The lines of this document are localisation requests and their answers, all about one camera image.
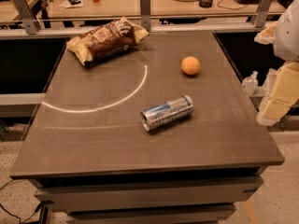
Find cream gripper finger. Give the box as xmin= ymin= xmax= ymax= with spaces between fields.
xmin=256 ymin=62 xmax=299 ymax=126
xmin=254 ymin=21 xmax=278 ymax=45

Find silver blue drink can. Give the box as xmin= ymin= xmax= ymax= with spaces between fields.
xmin=141 ymin=95 xmax=194 ymax=132

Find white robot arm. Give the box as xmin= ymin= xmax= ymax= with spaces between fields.
xmin=254 ymin=0 xmax=299 ymax=126

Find brown chip bag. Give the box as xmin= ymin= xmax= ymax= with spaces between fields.
xmin=66 ymin=17 xmax=149 ymax=65

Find clear plastic bottle right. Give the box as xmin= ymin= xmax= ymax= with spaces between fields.
xmin=262 ymin=68 xmax=277 ymax=93

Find clear plastic bottle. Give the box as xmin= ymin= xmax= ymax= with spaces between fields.
xmin=262 ymin=68 xmax=277 ymax=93
xmin=242 ymin=71 xmax=258 ymax=96

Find clear plastic bottle left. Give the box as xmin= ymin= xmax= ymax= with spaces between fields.
xmin=242 ymin=71 xmax=258 ymax=96

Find black mesh pen cup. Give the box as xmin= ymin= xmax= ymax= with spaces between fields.
xmin=199 ymin=0 xmax=213 ymax=8

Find orange fruit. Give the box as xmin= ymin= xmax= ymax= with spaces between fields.
xmin=180 ymin=56 xmax=200 ymax=76

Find grey drawer cabinet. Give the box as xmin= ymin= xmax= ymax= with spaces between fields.
xmin=36 ymin=170 xmax=263 ymax=224

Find wooden background desk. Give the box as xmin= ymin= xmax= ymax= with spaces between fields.
xmin=48 ymin=0 xmax=258 ymax=20

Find grey metal bracket right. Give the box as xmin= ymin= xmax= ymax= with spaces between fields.
xmin=252 ymin=0 xmax=274 ymax=28

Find grey metal bracket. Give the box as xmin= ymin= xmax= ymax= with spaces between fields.
xmin=252 ymin=0 xmax=274 ymax=28
xmin=140 ymin=0 xmax=150 ymax=31
xmin=12 ymin=0 xmax=39 ymax=35

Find grey metal bracket middle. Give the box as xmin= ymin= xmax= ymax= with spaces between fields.
xmin=140 ymin=0 xmax=150 ymax=31

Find grey metal bracket left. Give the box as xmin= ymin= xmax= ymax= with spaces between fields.
xmin=12 ymin=0 xmax=39 ymax=35

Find black floor cable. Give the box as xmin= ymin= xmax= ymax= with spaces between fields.
xmin=0 ymin=179 xmax=45 ymax=224

